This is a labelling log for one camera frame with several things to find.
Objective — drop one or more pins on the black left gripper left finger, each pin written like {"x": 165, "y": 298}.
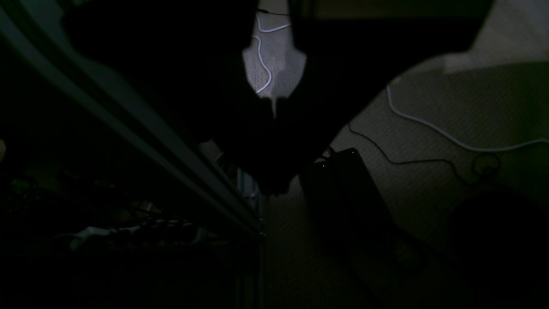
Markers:
{"x": 188, "y": 54}

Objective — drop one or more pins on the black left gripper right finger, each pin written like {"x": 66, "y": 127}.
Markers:
{"x": 353, "y": 49}

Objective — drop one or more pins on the black power adapter box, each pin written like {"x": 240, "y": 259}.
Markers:
{"x": 345, "y": 201}

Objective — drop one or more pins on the aluminium table frame rail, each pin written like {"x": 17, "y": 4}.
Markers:
{"x": 108, "y": 128}

